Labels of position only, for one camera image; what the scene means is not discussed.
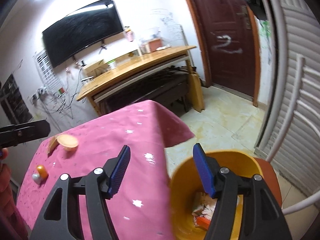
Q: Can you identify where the crumpled trash in bin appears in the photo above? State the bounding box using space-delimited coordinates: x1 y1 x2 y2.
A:
191 192 217 232

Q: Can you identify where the yellow trash bin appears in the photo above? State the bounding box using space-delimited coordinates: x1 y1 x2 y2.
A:
170 150 263 239

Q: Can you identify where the left hand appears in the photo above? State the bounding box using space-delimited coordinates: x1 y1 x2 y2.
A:
0 148 9 160

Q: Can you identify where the orange white mushroom toy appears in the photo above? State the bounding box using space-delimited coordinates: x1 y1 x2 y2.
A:
31 165 49 185

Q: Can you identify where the orange seat white chair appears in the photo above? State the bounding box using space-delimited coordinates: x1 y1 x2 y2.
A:
260 54 319 215

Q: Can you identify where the white power strip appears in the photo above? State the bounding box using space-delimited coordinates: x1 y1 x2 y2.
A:
30 86 48 103

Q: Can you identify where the eye chart poster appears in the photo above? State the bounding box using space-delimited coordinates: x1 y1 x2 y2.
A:
34 50 65 96

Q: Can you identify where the pink star tablecloth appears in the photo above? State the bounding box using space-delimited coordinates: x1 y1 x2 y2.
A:
17 100 193 239

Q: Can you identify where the white louvered closet door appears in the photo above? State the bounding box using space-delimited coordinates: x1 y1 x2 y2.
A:
257 0 319 196

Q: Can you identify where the white green jar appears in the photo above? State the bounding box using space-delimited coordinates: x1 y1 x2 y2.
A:
107 60 117 70

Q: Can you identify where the wooden desk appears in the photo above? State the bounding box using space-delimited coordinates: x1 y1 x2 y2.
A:
76 46 205 116

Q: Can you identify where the black bench under desk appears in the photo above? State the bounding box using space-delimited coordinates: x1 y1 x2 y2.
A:
99 67 189 114

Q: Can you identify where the clear plastic storage box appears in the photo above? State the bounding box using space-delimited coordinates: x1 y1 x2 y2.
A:
140 38 163 55

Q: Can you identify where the dark red door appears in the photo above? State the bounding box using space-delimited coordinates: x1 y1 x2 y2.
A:
186 0 260 106

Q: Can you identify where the black hanging bag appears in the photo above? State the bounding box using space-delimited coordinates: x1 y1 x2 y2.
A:
245 0 267 21

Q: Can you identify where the dark wall poster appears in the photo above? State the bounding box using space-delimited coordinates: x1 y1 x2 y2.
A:
1 74 33 125

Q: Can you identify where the black wall television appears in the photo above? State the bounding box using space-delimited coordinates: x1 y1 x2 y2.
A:
42 0 124 68

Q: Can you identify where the pink bottle on wall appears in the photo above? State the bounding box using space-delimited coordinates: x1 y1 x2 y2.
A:
124 26 134 42

